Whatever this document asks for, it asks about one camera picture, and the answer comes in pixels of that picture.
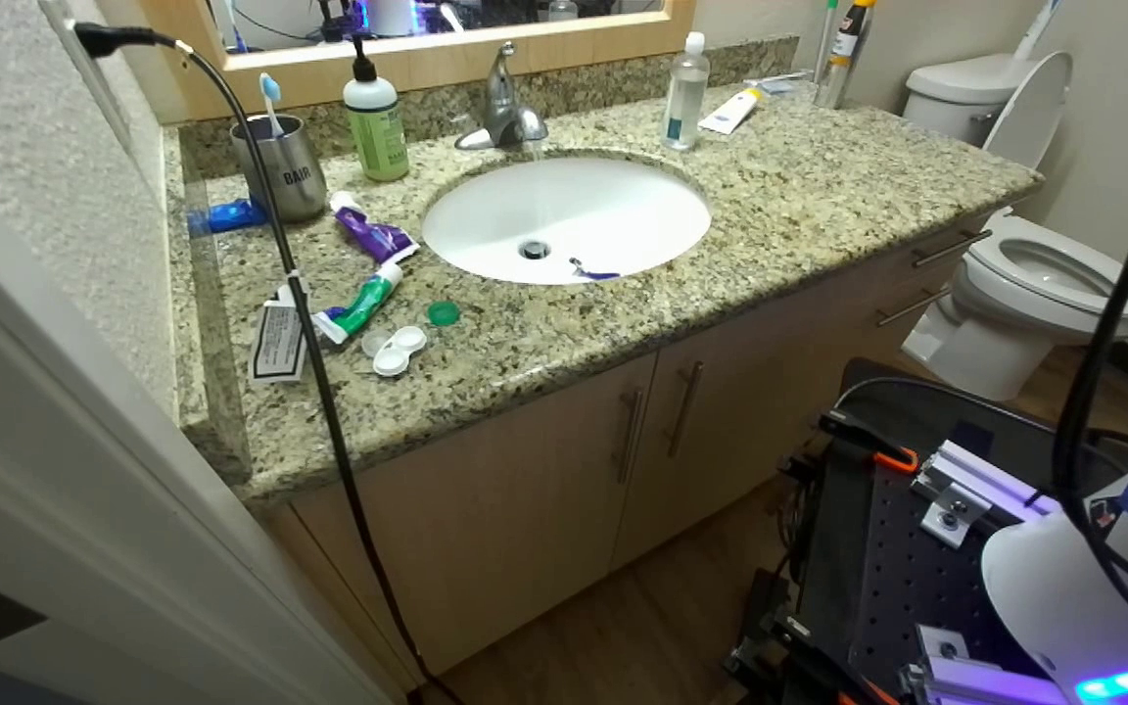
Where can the green label spray bottle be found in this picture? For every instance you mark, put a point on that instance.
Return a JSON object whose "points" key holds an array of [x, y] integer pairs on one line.
{"points": [[378, 132]]}

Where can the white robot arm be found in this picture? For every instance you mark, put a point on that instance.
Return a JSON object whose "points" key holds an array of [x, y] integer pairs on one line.
{"points": [[1085, 590]]}

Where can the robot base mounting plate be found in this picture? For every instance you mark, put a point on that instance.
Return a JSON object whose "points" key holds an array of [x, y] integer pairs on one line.
{"points": [[970, 490]]}

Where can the clear plastic bottle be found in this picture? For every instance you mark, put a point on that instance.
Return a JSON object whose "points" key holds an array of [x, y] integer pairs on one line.
{"points": [[688, 103]]}

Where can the silver spray bottle orange cap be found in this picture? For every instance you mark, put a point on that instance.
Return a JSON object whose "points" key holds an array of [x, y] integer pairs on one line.
{"points": [[841, 61]]}

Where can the purple floss pick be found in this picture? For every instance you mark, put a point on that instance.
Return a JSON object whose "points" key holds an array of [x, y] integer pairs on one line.
{"points": [[594, 270]]}

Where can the green round cap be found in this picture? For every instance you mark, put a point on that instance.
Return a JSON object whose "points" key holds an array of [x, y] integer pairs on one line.
{"points": [[443, 315]]}

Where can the white oval sink basin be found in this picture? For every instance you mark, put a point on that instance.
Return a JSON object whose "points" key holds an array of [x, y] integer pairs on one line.
{"points": [[588, 209]]}

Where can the wooden vanity cabinet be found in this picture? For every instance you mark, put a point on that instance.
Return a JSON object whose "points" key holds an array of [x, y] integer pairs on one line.
{"points": [[511, 512]]}

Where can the white contact lens case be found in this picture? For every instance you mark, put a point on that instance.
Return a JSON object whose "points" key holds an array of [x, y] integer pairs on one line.
{"points": [[397, 350]]}

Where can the green toothpaste tube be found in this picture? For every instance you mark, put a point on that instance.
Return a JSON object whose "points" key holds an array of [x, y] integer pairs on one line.
{"points": [[361, 306]]}

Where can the purple toothpaste tube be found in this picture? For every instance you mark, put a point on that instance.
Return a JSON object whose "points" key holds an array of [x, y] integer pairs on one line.
{"points": [[374, 235]]}

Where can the chrome sink faucet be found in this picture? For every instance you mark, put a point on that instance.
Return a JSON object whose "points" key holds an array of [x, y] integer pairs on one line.
{"points": [[505, 114]]}

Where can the white tube yellow cap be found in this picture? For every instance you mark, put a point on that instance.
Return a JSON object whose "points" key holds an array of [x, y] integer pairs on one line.
{"points": [[729, 112]]}

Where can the orange black clamp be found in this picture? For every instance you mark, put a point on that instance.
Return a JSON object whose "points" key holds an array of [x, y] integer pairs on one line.
{"points": [[871, 444]]}

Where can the metal toothbrush cup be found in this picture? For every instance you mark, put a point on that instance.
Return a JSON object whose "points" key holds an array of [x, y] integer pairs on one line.
{"points": [[282, 169]]}

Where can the blue plastic object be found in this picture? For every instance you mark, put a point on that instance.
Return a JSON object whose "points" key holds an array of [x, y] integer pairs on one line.
{"points": [[229, 218]]}

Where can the black robot cart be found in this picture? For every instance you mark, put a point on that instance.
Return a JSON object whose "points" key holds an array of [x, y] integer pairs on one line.
{"points": [[878, 575]]}

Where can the blue white toothbrush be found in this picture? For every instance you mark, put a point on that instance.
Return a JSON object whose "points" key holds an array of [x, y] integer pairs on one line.
{"points": [[273, 103]]}

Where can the white toilet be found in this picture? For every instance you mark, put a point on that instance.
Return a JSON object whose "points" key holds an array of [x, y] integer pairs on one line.
{"points": [[1034, 278]]}

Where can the wood framed wall mirror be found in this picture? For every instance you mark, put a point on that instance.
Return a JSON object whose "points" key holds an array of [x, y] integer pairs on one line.
{"points": [[460, 45]]}

